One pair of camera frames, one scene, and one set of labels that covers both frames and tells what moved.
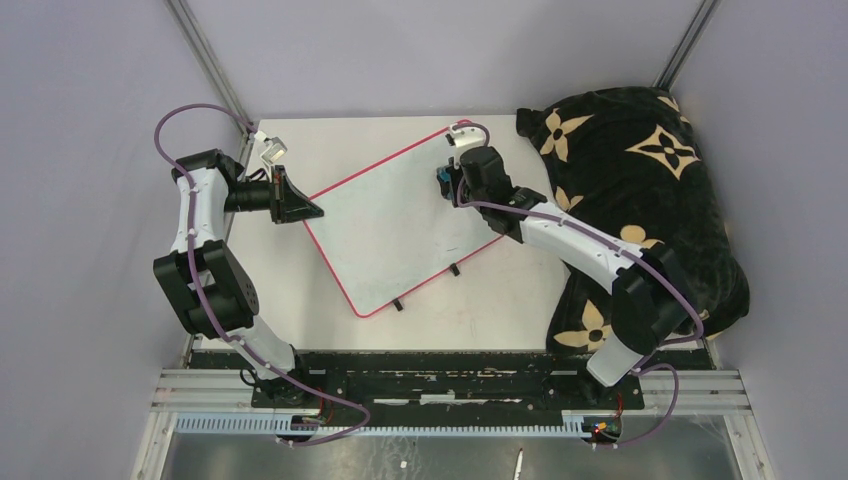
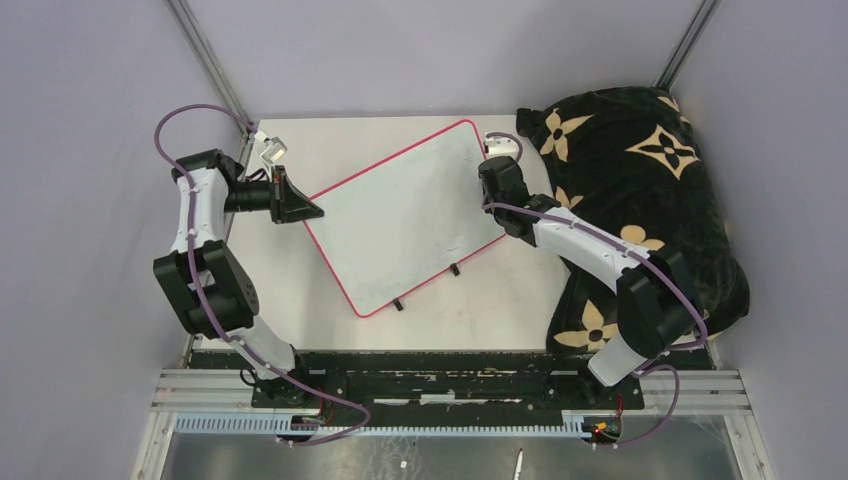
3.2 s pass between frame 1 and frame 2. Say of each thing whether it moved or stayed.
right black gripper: moved
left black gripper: stayed
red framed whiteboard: stayed
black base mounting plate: stayed
